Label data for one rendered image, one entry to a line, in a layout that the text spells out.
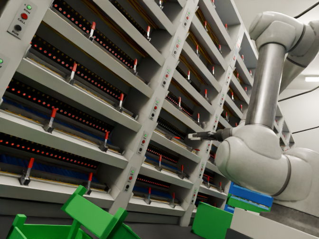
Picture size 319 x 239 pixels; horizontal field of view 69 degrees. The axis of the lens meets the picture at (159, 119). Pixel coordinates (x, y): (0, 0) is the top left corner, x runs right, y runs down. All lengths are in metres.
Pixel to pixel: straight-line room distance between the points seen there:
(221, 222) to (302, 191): 0.85
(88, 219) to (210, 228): 1.14
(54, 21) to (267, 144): 0.83
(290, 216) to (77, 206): 0.66
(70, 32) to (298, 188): 0.95
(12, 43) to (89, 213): 0.55
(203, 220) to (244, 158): 0.94
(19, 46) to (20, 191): 0.47
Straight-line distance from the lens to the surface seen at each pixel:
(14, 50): 0.86
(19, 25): 0.87
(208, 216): 1.67
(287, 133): 4.60
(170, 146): 1.40
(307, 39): 1.19
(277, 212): 0.93
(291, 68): 1.24
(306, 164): 0.92
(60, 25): 0.94
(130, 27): 1.13
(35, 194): 0.95
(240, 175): 0.82
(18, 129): 0.87
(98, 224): 0.62
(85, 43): 0.97
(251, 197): 1.78
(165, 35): 1.42
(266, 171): 0.83
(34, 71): 0.88
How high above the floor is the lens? 0.30
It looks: 12 degrees up
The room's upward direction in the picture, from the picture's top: 19 degrees clockwise
